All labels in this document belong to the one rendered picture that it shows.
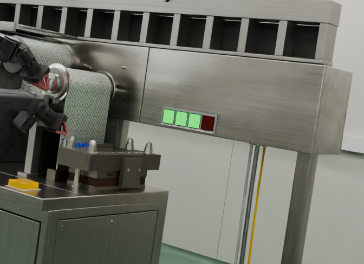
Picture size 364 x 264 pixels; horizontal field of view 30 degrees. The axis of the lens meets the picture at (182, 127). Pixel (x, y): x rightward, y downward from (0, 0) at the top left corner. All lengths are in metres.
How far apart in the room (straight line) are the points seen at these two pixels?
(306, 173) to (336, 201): 2.32
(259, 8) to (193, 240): 3.19
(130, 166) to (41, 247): 0.49
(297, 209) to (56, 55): 1.12
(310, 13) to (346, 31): 2.48
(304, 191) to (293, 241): 0.19
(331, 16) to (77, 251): 1.15
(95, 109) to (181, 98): 0.33
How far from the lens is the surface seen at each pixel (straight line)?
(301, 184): 2.49
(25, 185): 2.26
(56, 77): 2.51
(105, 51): 2.83
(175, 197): 5.45
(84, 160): 2.37
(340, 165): 4.77
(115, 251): 2.47
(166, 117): 2.59
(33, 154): 2.55
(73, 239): 2.29
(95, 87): 2.61
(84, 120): 2.59
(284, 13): 2.39
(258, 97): 2.39
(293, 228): 2.51
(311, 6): 2.35
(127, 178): 2.49
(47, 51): 2.76
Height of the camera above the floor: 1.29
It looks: 3 degrees down
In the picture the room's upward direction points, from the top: 8 degrees clockwise
